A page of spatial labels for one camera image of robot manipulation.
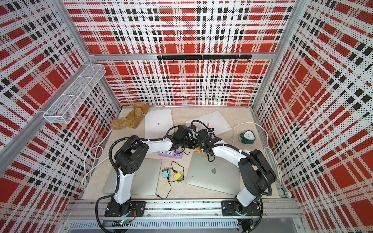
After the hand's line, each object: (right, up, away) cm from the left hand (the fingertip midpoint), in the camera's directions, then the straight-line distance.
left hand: (201, 144), depth 95 cm
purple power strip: (-20, -6, -4) cm, 21 cm away
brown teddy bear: (-43, +24, +7) cm, 50 cm away
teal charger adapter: (-22, -15, -11) cm, 29 cm away
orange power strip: (-2, -4, -2) cm, 5 cm away
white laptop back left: (-33, +14, +16) cm, 39 cm away
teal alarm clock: (+33, +4, +3) cm, 33 cm away
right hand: (+5, -1, -4) cm, 6 cm away
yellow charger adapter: (-14, -17, -12) cm, 25 cm away
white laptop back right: (+12, +16, +17) cm, 26 cm away
